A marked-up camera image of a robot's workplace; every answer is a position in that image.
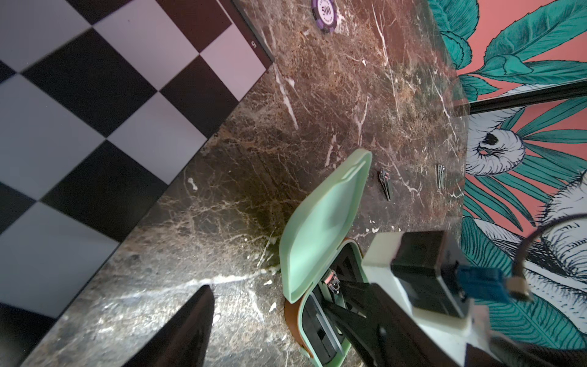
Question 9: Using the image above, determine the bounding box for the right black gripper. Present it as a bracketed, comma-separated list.
[323, 281, 457, 366]

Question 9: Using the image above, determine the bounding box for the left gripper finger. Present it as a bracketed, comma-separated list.
[125, 285, 215, 366]

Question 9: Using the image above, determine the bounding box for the mint green nail clipper case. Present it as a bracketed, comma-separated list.
[279, 149, 372, 366]

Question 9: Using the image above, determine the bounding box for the small slanted nail clipper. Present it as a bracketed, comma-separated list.
[378, 170, 392, 202]

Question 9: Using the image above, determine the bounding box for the small straight nail clipper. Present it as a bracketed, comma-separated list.
[436, 165, 446, 190]

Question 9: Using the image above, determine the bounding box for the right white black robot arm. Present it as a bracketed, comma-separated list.
[323, 281, 586, 366]

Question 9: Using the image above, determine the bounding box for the black white checkerboard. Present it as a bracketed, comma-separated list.
[1, 1, 273, 366]

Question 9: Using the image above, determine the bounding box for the purple poker chip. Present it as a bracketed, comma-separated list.
[311, 0, 338, 34]

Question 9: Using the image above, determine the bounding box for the right black frame post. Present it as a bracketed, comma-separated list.
[469, 80, 586, 115]

